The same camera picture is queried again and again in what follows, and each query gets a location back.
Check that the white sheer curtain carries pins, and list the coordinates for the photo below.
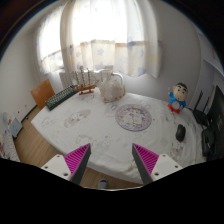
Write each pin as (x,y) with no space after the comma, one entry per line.
(121,35)

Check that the black monitor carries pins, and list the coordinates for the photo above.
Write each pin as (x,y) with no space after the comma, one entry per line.
(213,135)

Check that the black keyboard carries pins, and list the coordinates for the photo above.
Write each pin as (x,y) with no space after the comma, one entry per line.
(60,97)

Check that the black computer mouse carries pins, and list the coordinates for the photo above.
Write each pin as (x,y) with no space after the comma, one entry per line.
(180,133)

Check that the black router with antennas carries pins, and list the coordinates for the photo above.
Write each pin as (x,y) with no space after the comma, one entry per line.
(200,116)

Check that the white radiator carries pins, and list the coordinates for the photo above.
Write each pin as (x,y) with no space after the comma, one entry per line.
(67,79)

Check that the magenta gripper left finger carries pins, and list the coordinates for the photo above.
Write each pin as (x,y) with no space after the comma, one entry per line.
(71,166)

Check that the white plastic-wrapped kettle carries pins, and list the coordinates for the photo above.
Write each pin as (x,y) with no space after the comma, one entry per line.
(112,88)

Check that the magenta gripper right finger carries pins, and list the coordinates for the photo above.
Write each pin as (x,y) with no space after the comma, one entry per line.
(152,166)

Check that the cartoon boy figurine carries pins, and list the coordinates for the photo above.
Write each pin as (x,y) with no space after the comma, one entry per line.
(178,95)

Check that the wooden model sailing ship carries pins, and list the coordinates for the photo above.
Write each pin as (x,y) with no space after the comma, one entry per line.
(84,83)

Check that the white patterned tablecloth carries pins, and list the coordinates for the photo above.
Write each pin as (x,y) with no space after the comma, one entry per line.
(86,119)

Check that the wooden chair back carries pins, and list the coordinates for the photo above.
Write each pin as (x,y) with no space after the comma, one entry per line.
(42,93)

